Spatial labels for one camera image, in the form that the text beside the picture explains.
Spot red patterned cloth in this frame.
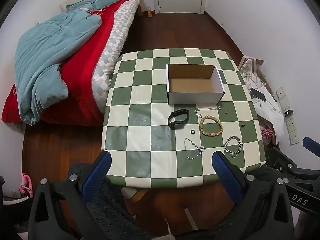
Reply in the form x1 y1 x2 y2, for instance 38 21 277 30
260 127 273 145

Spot white tote bag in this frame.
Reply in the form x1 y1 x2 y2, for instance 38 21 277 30
237 56 286 146

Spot teal duvet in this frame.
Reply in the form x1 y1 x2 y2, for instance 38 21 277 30
14 11 103 126

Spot green white checkered tablecloth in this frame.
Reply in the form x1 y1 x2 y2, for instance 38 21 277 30
101 48 267 188

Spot wooden bead bracelet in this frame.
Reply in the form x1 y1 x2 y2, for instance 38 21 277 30
199 115 224 137

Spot silver pendant chain necklace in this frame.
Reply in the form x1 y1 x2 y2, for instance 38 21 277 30
184 137 206 160

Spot thick silver chain bracelet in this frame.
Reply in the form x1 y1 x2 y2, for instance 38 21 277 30
223 135 242 158

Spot cardboard box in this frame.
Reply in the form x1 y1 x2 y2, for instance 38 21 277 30
166 64 226 105

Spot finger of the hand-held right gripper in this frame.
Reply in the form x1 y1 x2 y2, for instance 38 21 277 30
302 137 320 158
265 147 298 174

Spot black smartphone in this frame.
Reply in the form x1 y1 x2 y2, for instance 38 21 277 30
251 88 267 102

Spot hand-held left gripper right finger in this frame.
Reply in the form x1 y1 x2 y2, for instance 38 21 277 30
212 151 294 240

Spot bed with red cover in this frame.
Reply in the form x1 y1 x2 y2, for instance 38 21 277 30
1 0 129 127

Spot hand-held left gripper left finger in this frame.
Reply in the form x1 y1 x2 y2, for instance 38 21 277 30
29 151 112 240

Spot wooden table leg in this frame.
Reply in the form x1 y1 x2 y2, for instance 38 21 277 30
124 187 148 202

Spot pink slipper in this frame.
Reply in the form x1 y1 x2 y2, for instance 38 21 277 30
17 172 34 198

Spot black smartwatch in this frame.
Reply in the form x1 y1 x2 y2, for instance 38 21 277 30
167 109 190 130

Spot thin silver necklace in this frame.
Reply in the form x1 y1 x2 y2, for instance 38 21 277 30
194 106 222 117

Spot white wall switch plate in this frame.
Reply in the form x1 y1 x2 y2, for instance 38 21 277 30
276 86 291 111

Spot checked pattern mattress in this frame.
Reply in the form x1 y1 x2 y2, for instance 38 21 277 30
92 0 141 113

